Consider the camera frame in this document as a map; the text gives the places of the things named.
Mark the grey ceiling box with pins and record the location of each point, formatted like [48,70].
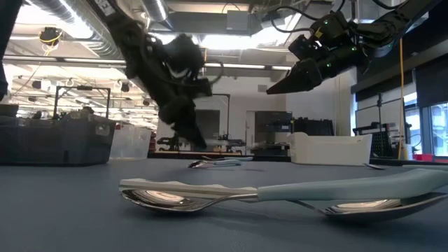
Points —
[238,21]

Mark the white plastic bin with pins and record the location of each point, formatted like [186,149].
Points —
[329,150]

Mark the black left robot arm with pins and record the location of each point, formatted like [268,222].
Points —
[122,31]

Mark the grey-blue table mat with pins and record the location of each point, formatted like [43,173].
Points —
[224,231]

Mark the silver round air duct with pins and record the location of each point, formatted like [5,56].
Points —
[155,10]

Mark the black metal table frame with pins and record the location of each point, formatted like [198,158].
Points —
[269,158]

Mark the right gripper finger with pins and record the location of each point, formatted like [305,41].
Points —
[304,73]
[304,87]

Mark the black background robot arm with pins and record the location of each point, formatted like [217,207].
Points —
[169,143]
[223,141]

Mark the black metal rig frame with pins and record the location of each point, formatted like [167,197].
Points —
[228,115]
[82,88]

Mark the smoky grey plastic bin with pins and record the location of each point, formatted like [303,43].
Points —
[52,143]

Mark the red bin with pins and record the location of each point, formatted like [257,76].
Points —
[423,157]

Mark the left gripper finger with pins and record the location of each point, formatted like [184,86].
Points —
[175,115]
[197,131]

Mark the clear plastic bin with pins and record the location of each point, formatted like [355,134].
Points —
[131,143]

